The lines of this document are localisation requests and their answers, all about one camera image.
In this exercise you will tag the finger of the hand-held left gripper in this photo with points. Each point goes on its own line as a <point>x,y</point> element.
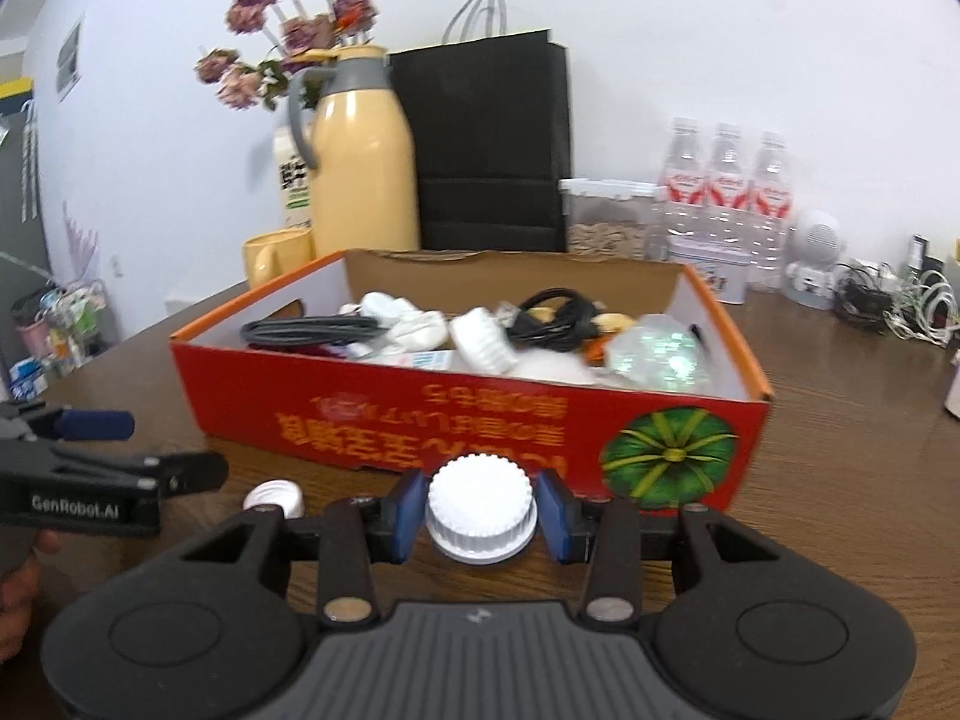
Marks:
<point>97,425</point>
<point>191,472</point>

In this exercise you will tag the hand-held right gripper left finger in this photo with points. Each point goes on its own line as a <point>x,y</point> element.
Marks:
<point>405,514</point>

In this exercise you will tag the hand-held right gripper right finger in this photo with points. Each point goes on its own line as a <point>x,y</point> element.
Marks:
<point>555,516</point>

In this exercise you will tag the small white bottle cap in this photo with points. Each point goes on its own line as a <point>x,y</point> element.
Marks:
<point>274,496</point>

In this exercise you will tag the red cardboard box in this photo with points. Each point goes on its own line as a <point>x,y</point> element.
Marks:
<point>337,427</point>

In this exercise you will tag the orange candy wrapper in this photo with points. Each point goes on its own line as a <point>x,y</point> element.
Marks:
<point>597,349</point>

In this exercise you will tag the white cloth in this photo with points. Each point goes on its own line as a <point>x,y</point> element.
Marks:
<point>409,326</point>

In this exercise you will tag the iridescent plastic bag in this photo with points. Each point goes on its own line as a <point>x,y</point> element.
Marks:
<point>660,360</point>

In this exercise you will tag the person's left hand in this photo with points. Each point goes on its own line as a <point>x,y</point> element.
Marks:
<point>19,607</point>

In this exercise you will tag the white cotton wad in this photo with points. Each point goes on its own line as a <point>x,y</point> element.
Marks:
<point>551,369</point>

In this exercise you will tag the yellow fluffy cloth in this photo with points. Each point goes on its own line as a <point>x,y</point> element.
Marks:
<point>613,322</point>

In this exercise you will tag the yellow mug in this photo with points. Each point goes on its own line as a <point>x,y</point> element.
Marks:
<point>274,259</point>

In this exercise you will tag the dark grey board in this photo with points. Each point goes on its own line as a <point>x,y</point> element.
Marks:
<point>19,202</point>

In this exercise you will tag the clear container of seeds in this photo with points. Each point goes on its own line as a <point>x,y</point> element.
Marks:
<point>604,232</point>

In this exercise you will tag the grey tin box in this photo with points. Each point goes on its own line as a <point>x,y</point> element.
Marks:
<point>720,270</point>

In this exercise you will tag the white milk carton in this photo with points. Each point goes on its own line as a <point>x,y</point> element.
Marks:
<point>292,187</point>

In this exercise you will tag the yellow thermos jug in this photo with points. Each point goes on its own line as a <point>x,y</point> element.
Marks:
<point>367,180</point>

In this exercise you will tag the black paper bag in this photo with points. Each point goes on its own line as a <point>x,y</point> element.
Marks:
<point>487,150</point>

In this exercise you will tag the white robot-shaped speaker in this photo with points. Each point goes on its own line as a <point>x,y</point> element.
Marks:
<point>817,240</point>

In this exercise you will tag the dried pink flower bouquet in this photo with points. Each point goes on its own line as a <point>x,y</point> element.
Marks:
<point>307,30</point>

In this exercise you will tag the white wall socket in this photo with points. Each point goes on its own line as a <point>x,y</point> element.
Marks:
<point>174,301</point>

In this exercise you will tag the purple wall decal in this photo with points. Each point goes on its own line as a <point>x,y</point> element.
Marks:
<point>81,247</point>

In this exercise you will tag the wall poster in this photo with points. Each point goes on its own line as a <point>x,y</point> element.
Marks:
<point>69,60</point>

